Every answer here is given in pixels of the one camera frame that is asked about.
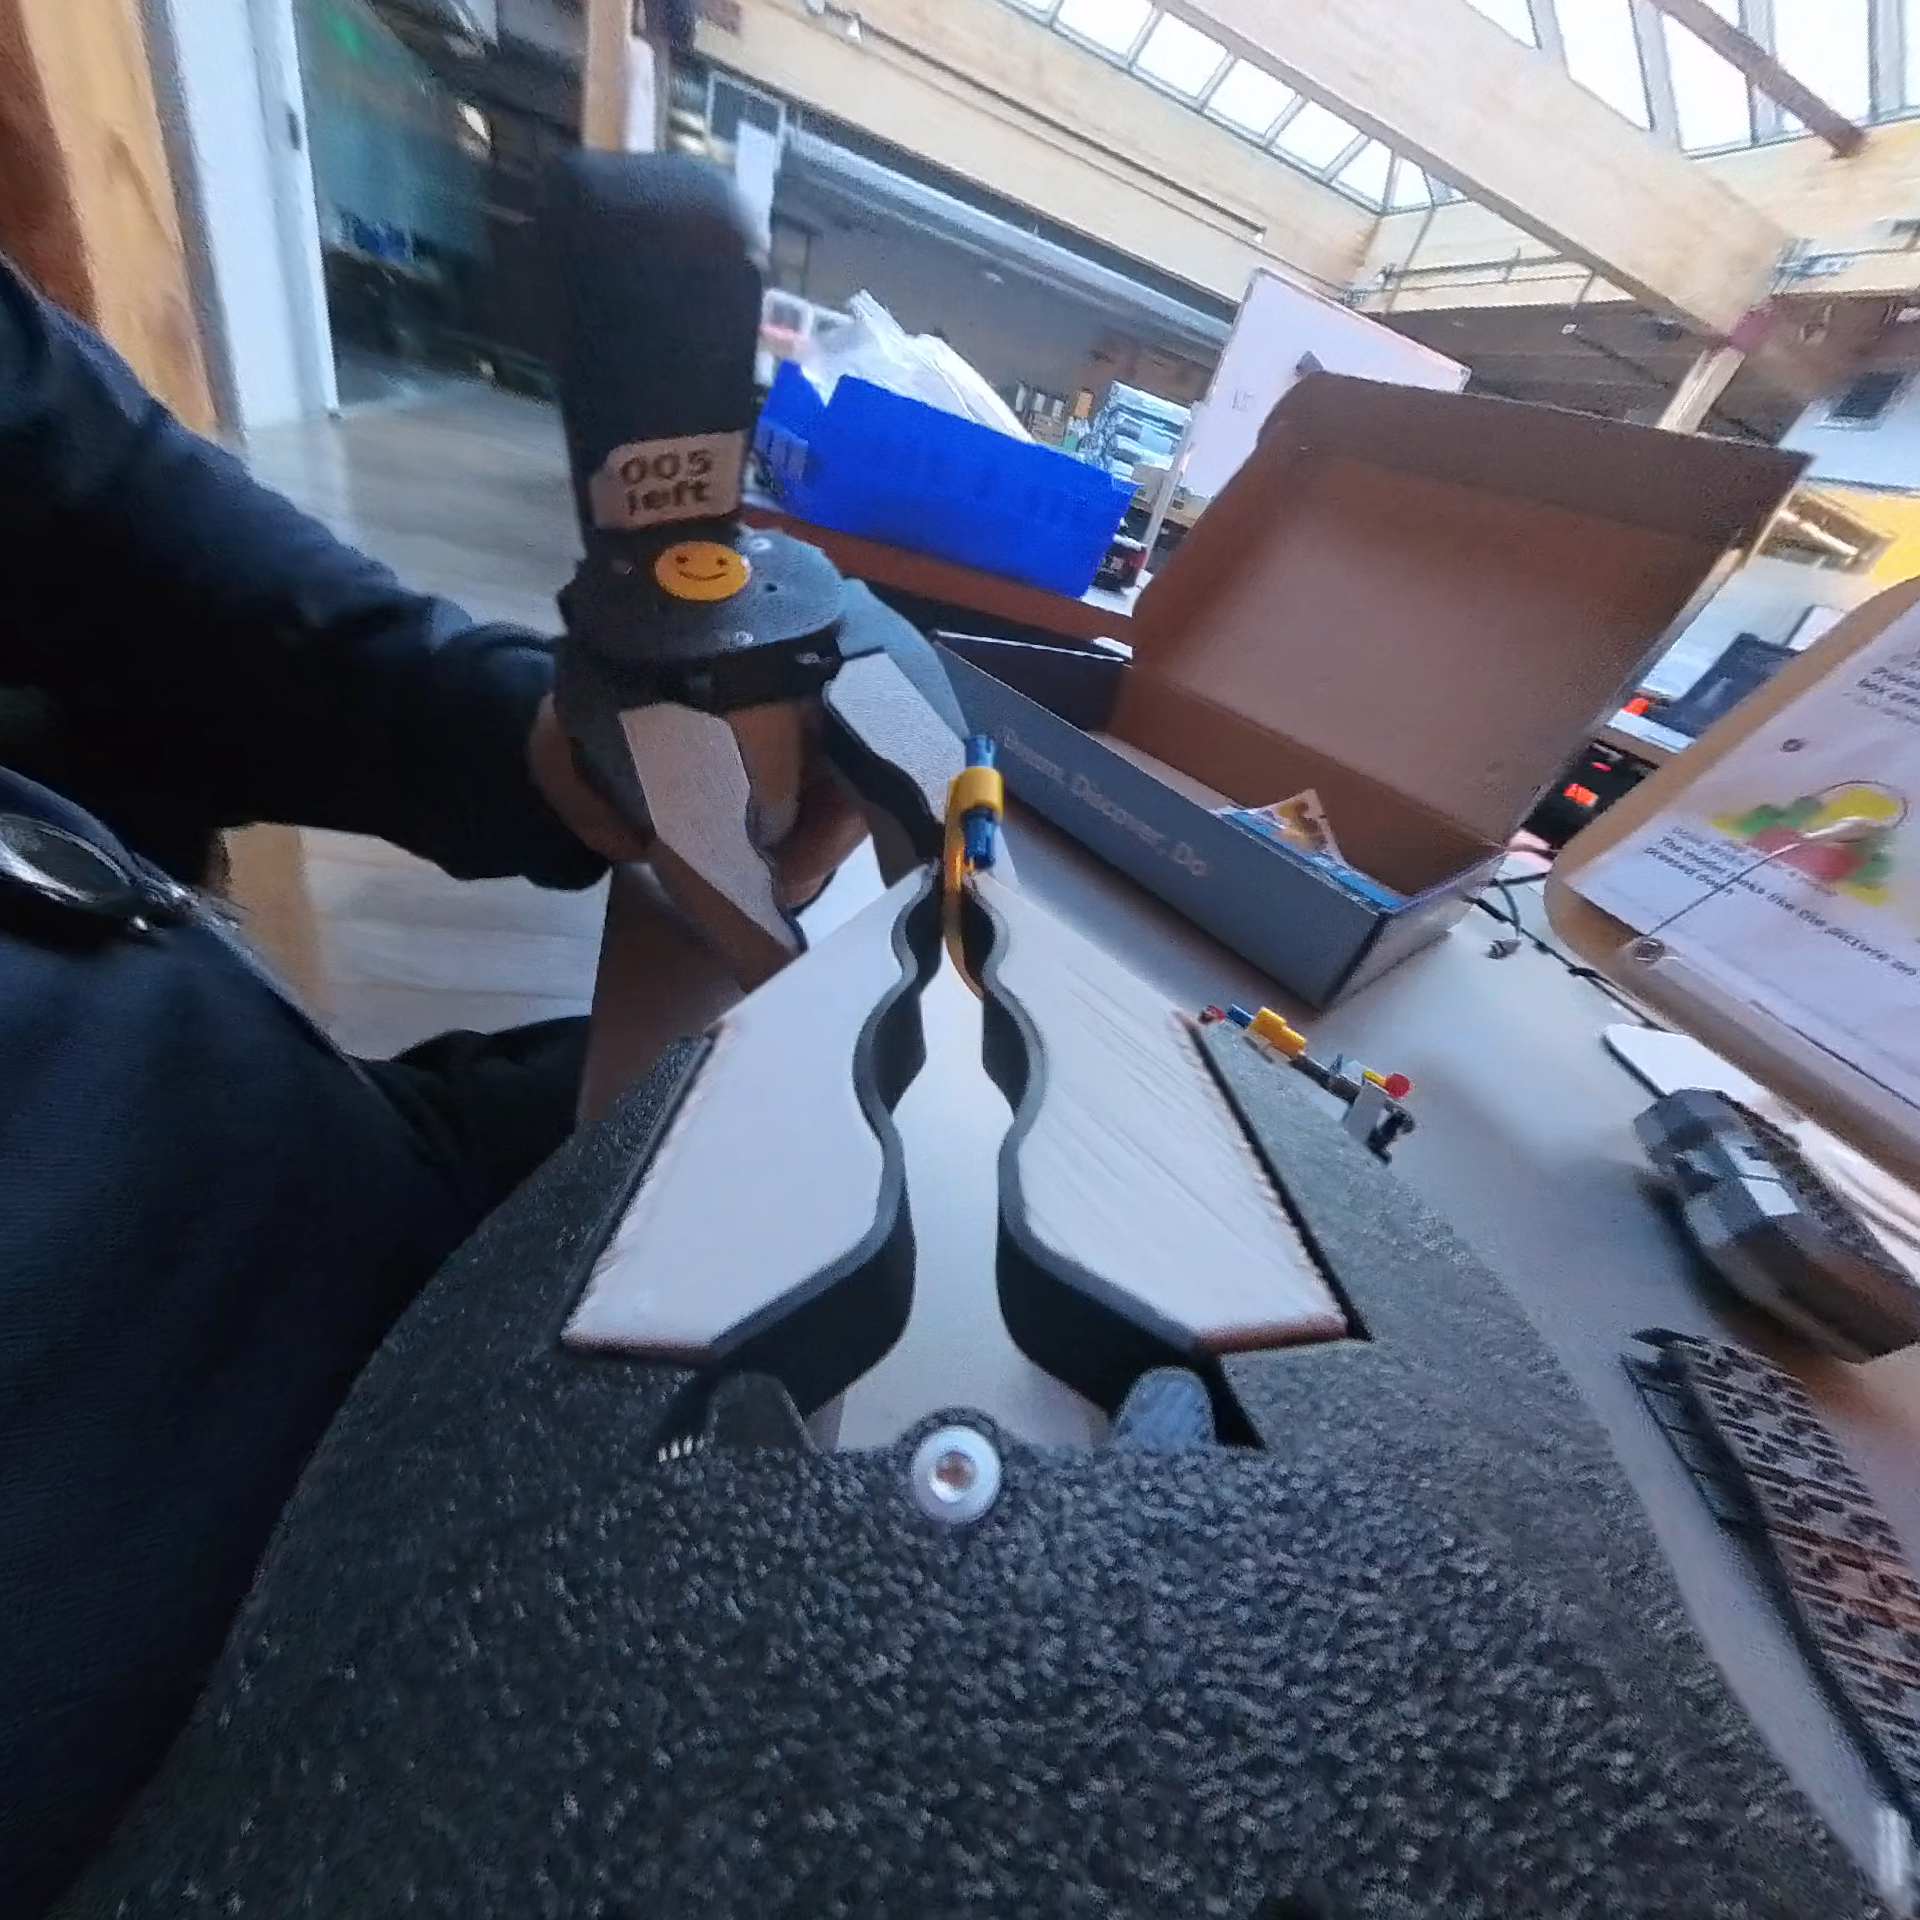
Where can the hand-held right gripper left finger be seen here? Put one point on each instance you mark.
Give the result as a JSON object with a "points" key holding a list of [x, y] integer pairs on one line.
{"points": [[721, 1171]]}

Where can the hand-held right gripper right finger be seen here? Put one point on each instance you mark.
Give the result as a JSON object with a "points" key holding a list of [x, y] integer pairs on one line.
{"points": [[1171, 1171]]}

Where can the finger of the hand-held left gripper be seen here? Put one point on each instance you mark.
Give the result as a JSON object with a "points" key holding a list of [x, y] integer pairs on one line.
{"points": [[704, 811], [891, 715]]}

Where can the yellow scoop piece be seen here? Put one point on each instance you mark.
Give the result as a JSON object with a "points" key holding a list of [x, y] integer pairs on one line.
{"points": [[971, 811]]}

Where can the person's left forearm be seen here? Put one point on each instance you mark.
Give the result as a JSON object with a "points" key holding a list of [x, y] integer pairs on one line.
{"points": [[224, 600]]}

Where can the grey desk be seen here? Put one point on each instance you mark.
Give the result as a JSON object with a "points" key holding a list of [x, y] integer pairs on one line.
{"points": [[1529, 1201]]}

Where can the person's left hand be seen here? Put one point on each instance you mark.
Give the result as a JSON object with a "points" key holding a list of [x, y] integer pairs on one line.
{"points": [[809, 811]]}

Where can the brown side table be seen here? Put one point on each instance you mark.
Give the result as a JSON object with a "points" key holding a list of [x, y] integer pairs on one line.
{"points": [[974, 592]]}

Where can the black perforated brick model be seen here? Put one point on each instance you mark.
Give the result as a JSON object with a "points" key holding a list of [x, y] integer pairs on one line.
{"points": [[1348, 1079]]}

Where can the blue storage bin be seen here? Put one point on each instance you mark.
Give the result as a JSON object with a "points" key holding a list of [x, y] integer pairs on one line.
{"points": [[960, 480]]}

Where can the clear plastic bag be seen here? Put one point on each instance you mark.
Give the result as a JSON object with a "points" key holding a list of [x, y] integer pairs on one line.
{"points": [[931, 359]]}

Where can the colourful instruction booklet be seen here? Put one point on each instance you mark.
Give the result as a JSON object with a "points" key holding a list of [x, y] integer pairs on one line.
{"points": [[1305, 849]]}

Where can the wooden display board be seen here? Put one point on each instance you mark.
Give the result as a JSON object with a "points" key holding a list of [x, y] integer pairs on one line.
{"points": [[1588, 916]]}

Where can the whiteboard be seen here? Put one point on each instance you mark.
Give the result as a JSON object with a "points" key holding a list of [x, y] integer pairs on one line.
{"points": [[1305, 375]]}

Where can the dark blue cardboard box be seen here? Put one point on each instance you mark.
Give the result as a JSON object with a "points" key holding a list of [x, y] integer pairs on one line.
{"points": [[1424, 629]]}

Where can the grey tread track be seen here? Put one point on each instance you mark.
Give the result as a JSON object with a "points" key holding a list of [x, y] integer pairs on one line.
{"points": [[1680, 1425], [1815, 1545]]}

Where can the wooden panel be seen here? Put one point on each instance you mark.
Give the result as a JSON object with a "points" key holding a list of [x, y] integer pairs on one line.
{"points": [[89, 181]]}

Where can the person's dark clothed body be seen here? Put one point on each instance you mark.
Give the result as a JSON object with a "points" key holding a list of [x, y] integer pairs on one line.
{"points": [[150, 1350]]}

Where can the printed instruction sheet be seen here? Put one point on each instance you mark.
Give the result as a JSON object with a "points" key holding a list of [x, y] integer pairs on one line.
{"points": [[1799, 869]]}

